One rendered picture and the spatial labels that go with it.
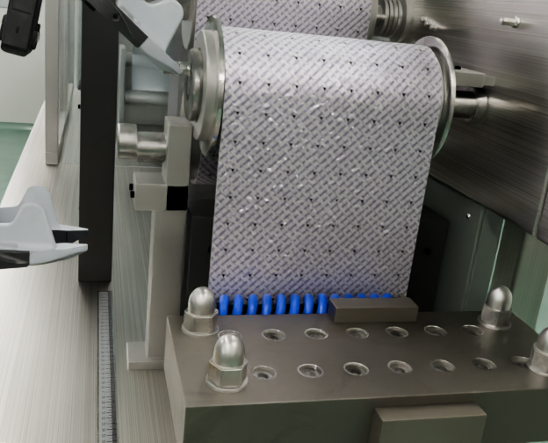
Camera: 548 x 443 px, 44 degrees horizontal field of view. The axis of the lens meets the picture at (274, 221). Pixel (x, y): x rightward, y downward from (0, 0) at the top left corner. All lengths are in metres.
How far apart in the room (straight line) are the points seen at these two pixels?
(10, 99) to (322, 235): 5.71
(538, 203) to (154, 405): 0.47
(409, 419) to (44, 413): 0.39
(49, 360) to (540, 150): 0.61
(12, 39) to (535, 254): 0.75
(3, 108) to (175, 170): 5.64
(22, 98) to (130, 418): 5.66
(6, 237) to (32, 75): 5.64
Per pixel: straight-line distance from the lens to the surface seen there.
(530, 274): 1.07
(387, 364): 0.66
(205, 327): 0.66
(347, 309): 0.72
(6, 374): 0.87
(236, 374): 0.58
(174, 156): 0.76
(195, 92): 0.70
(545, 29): 0.76
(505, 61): 0.82
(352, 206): 0.74
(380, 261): 0.78
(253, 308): 0.72
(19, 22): 0.70
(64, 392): 0.82
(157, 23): 0.69
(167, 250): 0.80
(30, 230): 0.67
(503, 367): 0.71
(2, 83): 6.34
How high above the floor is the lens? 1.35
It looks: 18 degrees down
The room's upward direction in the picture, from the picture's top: 6 degrees clockwise
